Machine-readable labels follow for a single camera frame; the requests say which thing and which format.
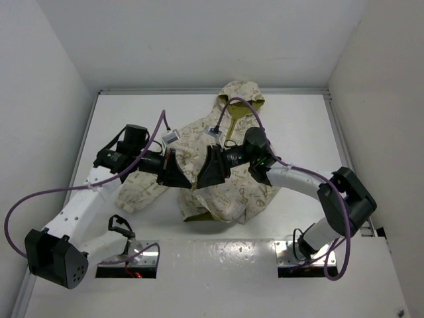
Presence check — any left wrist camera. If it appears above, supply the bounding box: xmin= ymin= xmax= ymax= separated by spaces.
xmin=161 ymin=129 xmax=180 ymax=146

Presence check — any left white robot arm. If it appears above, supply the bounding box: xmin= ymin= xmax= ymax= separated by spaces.
xmin=25 ymin=125 xmax=191 ymax=289

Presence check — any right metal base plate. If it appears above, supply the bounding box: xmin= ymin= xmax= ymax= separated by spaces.
xmin=274 ymin=240 xmax=330 ymax=268

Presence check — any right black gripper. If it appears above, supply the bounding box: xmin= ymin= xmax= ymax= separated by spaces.
xmin=194 ymin=144 xmax=256 ymax=189

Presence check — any metal base plate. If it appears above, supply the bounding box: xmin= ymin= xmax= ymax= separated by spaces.
xmin=274 ymin=240 xmax=330 ymax=268
xmin=128 ymin=240 xmax=159 ymax=268

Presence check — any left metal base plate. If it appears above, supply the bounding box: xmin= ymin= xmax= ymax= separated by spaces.
xmin=128 ymin=240 xmax=159 ymax=268

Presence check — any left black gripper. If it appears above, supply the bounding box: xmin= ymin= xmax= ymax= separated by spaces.
xmin=133 ymin=147 xmax=191 ymax=187

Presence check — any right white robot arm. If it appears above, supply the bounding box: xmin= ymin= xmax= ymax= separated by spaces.
xmin=197 ymin=127 xmax=377 ymax=260

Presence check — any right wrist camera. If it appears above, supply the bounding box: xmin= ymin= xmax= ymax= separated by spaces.
xmin=205 ymin=126 xmax=222 ymax=140

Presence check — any cream printed hooded jacket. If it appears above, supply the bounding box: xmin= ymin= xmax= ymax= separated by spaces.
xmin=115 ymin=81 xmax=279 ymax=224

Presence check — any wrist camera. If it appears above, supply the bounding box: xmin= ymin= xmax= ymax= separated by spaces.
xmin=161 ymin=129 xmax=180 ymax=146
xmin=205 ymin=126 xmax=222 ymax=140

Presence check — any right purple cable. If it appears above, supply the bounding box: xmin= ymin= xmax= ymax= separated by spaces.
xmin=215 ymin=97 xmax=352 ymax=282

